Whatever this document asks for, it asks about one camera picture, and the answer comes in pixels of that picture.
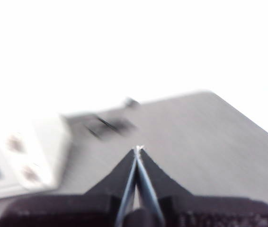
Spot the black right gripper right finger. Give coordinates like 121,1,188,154
138,148,268,227

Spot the cream Toshiba toaster oven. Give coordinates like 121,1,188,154
0,113,73,201

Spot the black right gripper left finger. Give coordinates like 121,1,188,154
0,148,139,227

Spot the round cream oven knob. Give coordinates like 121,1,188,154
6,134,24,152
21,165,42,185

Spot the black oven power cable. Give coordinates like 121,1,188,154
84,96,140,142

